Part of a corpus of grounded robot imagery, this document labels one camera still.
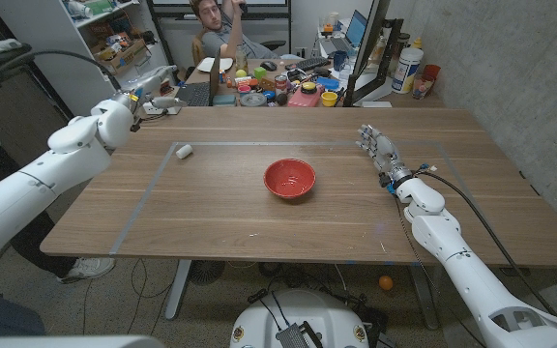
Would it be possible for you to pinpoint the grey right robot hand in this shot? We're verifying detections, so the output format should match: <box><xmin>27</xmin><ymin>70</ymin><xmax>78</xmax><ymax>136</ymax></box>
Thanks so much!
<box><xmin>355</xmin><ymin>124</ymin><xmax>413</xmax><ymax>188</ymax></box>

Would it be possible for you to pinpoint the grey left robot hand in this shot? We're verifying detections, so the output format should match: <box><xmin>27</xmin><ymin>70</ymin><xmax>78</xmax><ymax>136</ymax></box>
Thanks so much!
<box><xmin>122</xmin><ymin>65</ymin><xmax>188</xmax><ymax>115</ymax></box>

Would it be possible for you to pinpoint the red bowl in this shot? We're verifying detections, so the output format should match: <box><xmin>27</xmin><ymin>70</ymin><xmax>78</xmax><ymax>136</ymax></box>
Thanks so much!
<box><xmin>263</xmin><ymin>158</ymin><xmax>317</xmax><ymax>200</ymax></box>

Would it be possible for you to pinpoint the small wooden box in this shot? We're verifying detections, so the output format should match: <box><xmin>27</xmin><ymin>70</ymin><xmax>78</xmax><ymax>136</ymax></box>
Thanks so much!
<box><xmin>158</xmin><ymin>76</ymin><xmax>176</xmax><ymax>99</ymax></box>

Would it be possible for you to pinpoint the white power box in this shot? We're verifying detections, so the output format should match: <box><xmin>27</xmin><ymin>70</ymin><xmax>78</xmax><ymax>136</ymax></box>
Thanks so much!
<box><xmin>141</xmin><ymin>99</ymin><xmax>183</xmax><ymax>116</ymax></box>

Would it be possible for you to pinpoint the cardboard box with clutter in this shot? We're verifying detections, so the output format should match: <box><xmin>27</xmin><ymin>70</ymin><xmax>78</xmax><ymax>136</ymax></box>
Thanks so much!
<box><xmin>92</xmin><ymin>38</ymin><xmax>149</xmax><ymax>76</ymax></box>

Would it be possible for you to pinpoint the black laptop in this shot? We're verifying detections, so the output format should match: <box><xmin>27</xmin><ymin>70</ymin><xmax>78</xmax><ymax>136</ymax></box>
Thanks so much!
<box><xmin>175</xmin><ymin>47</ymin><xmax>221</xmax><ymax>108</ymax></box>

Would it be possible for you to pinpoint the grey tape strip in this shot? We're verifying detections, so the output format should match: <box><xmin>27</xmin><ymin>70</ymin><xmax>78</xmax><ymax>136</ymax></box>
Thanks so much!
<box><xmin>435</xmin><ymin>141</ymin><xmax>519</xmax><ymax>266</ymax></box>
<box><xmin>108</xmin><ymin>142</ymin><xmax>179</xmax><ymax>256</ymax></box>

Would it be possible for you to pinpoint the white plate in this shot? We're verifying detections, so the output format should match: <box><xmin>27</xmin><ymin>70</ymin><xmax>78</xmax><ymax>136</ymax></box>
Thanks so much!
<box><xmin>196</xmin><ymin>56</ymin><xmax>235</xmax><ymax>74</ymax></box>

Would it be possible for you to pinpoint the patterned cup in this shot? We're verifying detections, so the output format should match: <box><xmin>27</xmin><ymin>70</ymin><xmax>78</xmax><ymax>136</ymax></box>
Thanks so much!
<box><xmin>411</xmin><ymin>73</ymin><xmax>435</xmax><ymax>102</ymax></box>

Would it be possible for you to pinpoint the white canister blue label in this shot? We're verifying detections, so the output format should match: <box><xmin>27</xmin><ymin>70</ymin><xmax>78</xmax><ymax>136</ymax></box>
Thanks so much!
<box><xmin>391</xmin><ymin>46</ymin><xmax>425</xmax><ymax>95</ymax></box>

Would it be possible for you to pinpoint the seated man grey shirt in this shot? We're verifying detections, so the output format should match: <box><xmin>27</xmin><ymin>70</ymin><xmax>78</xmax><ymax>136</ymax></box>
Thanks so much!
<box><xmin>189</xmin><ymin>0</ymin><xmax>282</xmax><ymax>60</ymax></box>

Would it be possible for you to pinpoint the blue container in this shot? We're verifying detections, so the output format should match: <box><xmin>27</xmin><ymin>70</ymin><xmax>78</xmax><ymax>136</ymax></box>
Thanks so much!
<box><xmin>315</xmin><ymin>76</ymin><xmax>341</xmax><ymax>92</ymax></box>

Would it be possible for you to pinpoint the pink box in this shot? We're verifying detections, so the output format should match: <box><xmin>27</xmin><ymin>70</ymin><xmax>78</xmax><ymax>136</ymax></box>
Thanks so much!
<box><xmin>287</xmin><ymin>86</ymin><xmax>326</xmax><ymax>108</ymax></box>

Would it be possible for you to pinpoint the clear glass bottle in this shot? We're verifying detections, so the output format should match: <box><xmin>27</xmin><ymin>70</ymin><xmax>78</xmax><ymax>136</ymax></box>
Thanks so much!
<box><xmin>235</xmin><ymin>45</ymin><xmax>249</xmax><ymax>73</ymax></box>

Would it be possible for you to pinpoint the blue mug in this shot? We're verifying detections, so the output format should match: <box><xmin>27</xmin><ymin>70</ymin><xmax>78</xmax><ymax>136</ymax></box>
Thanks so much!
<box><xmin>333</xmin><ymin>50</ymin><xmax>350</xmax><ymax>73</ymax></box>

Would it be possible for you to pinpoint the dark bottle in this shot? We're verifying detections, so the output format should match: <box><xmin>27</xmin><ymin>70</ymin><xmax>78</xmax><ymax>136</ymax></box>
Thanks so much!
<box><xmin>389</xmin><ymin>32</ymin><xmax>411</xmax><ymax>73</ymax></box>

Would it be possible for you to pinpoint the white shelf unit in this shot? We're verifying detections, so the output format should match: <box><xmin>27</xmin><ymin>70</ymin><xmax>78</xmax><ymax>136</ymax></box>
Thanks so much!
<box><xmin>0</xmin><ymin>0</ymin><xmax>176</xmax><ymax>149</ymax></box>

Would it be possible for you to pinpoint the black keyboard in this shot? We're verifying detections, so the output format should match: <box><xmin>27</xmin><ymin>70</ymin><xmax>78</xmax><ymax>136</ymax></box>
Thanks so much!
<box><xmin>295</xmin><ymin>56</ymin><xmax>332</xmax><ymax>73</ymax></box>

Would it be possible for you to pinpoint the black monitor with stand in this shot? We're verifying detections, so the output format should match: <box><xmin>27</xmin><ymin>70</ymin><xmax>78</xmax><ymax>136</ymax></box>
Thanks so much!
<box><xmin>343</xmin><ymin>0</ymin><xmax>405</xmax><ymax>107</ymax></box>

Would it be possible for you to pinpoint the laptop with blue screen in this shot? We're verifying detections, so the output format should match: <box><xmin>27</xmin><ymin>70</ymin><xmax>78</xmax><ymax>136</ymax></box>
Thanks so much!
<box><xmin>317</xmin><ymin>9</ymin><xmax>369</xmax><ymax>55</ymax></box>

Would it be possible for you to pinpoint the grey table leg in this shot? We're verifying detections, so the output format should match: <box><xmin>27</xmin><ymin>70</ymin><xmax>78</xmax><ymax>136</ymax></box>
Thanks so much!
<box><xmin>408</xmin><ymin>264</ymin><xmax>440</xmax><ymax>331</ymax></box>
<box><xmin>164</xmin><ymin>259</ymin><xmax>192</xmax><ymax>321</ymax></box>

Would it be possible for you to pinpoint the white robot torso base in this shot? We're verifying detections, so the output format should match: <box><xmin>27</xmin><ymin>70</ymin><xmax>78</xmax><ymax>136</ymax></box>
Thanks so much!
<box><xmin>229</xmin><ymin>288</ymin><xmax>370</xmax><ymax>348</ymax></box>

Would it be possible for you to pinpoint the white sneaker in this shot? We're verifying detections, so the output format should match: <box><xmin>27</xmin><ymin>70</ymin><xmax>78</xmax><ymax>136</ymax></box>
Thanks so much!
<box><xmin>56</xmin><ymin>257</ymin><xmax>116</xmax><ymax>285</ymax></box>

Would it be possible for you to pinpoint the black power adapter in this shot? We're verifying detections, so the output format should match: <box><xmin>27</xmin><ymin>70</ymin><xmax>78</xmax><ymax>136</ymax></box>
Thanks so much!
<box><xmin>247</xmin><ymin>287</ymin><xmax>269</xmax><ymax>305</ymax></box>

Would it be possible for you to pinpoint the round black fan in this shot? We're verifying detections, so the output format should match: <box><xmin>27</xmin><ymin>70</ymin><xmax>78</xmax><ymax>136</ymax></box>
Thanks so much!
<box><xmin>188</xmin><ymin>259</ymin><xmax>226</xmax><ymax>286</ymax></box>

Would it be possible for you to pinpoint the grey finned module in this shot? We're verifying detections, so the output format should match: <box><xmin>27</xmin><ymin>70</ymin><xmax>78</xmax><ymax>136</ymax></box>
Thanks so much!
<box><xmin>275</xmin><ymin>321</ymin><xmax>324</xmax><ymax>348</ymax></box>

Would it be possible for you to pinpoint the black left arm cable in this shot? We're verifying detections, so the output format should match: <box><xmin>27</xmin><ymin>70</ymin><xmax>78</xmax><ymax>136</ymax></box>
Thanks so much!
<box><xmin>0</xmin><ymin>49</ymin><xmax>123</xmax><ymax>115</ymax></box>

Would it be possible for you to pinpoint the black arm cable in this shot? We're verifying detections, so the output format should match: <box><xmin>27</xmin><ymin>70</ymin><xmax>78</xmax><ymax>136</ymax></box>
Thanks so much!
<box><xmin>0</xmin><ymin>49</ymin><xmax>123</xmax><ymax>115</ymax></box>
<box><xmin>418</xmin><ymin>166</ymin><xmax>557</xmax><ymax>318</ymax></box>

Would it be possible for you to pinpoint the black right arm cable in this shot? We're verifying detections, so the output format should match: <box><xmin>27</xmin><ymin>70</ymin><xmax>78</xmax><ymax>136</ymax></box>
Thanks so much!
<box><xmin>418</xmin><ymin>166</ymin><xmax>557</xmax><ymax>318</ymax></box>

